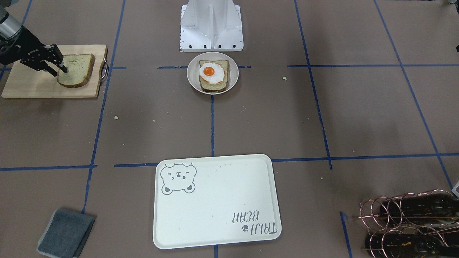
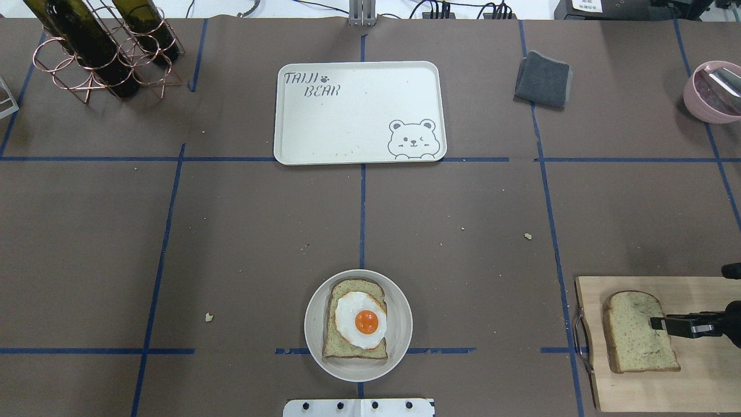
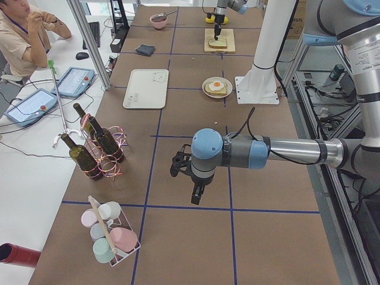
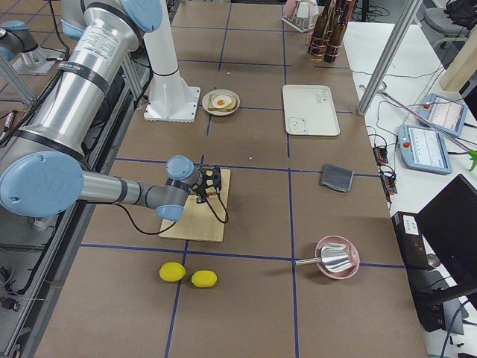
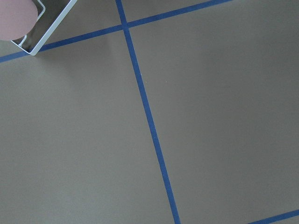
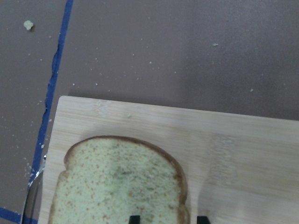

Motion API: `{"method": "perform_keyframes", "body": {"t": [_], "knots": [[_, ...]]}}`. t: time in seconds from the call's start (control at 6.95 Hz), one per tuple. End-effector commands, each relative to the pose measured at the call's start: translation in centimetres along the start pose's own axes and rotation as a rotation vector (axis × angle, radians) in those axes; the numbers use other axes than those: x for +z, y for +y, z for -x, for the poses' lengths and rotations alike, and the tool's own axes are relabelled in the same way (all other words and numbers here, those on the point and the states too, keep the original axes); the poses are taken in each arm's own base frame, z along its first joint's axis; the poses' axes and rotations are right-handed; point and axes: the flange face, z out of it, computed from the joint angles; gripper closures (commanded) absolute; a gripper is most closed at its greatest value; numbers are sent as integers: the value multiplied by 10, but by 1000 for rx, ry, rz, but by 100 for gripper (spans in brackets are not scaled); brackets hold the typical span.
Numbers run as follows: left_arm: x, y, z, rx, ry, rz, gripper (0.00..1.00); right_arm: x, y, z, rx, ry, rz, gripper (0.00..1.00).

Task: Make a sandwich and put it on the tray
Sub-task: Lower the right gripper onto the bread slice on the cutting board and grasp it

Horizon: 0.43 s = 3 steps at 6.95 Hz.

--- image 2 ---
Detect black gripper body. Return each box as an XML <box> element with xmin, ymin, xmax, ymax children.
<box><xmin>721</xmin><ymin>264</ymin><xmax>740</xmax><ymax>348</ymax></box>

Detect bread slice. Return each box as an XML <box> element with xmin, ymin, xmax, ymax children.
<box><xmin>322</xmin><ymin>278</ymin><xmax>388</xmax><ymax>361</ymax></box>
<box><xmin>601</xmin><ymin>291</ymin><xmax>682</xmax><ymax>374</ymax></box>

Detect round white plate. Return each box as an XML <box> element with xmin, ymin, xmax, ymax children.
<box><xmin>304</xmin><ymin>269</ymin><xmax>413</xmax><ymax>382</ymax></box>

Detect white bear serving tray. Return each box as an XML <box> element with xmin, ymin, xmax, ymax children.
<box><xmin>273</xmin><ymin>61</ymin><xmax>447</xmax><ymax>166</ymax></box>

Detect wooden cutting board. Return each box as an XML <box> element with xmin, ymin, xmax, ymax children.
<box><xmin>576</xmin><ymin>276</ymin><xmax>740</xmax><ymax>414</ymax></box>

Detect pink bowl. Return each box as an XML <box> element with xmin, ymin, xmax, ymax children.
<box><xmin>683</xmin><ymin>61</ymin><xmax>740</xmax><ymax>124</ymax></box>

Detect metal scoop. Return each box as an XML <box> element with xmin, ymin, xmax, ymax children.
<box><xmin>699</xmin><ymin>68</ymin><xmax>740</xmax><ymax>103</ymax></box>

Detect folded grey cloth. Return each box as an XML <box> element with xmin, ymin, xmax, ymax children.
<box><xmin>514</xmin><ymin>50</ymin><xmax>574</xmax><ymax>108</ymax></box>

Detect fried egg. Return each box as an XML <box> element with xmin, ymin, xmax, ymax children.
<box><xmin>334</xmin><ymin>291</ymin><xmax>387</xmax><ymax>349</ymax></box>

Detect dark green wine bottle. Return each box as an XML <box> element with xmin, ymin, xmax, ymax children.
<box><xmin>24</xmin><ymin>1</ymin><xmax>140</xmax><ymax>98</ymax></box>

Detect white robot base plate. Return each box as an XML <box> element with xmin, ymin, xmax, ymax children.
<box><xmin>283</xmin><ymin>398</ymin><xmax>436</xmax><ymax>416</ymax></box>

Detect grey metal post bracket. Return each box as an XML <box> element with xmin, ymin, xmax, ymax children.
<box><xmin>349</xmin><ymin>0</ymin><xmax>377</xmax><ymax>27</ymax></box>

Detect copper wire bottle rack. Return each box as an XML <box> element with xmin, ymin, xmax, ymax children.
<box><xmin>32</xmin><ymin>1</ymin><xmax>185</xmax><ymax>104</ymax></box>

